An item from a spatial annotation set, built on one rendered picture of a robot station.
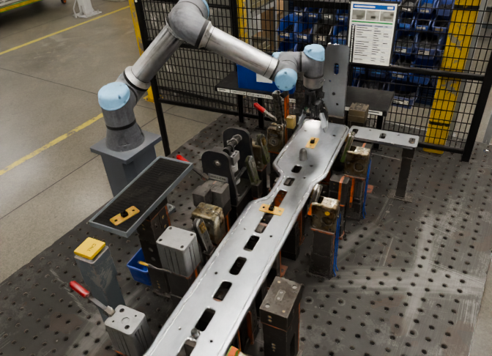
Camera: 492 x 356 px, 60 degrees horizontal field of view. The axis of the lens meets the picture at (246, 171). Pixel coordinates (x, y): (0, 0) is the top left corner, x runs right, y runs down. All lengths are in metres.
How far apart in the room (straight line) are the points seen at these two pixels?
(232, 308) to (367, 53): 1.45
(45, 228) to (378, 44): 2.46
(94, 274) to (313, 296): 0.78
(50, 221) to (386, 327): 2.47
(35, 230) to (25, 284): 1.44
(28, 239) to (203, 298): 2.18
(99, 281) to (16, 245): 2.03
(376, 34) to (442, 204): 0.84
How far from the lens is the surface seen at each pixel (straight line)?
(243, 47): 1.50
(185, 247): 1.25
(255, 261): 1.34
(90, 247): 1.26
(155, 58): 1.71
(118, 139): 1.73
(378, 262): 1.78
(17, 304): 1.88
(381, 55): 2.22
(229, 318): 1.22
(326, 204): 1.46
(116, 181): 1.84
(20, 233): 3.39
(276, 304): 1.20
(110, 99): 1.67
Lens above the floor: 1.99
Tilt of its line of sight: 36 degrees down
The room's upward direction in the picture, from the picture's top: 4 degrees counter-clockwise
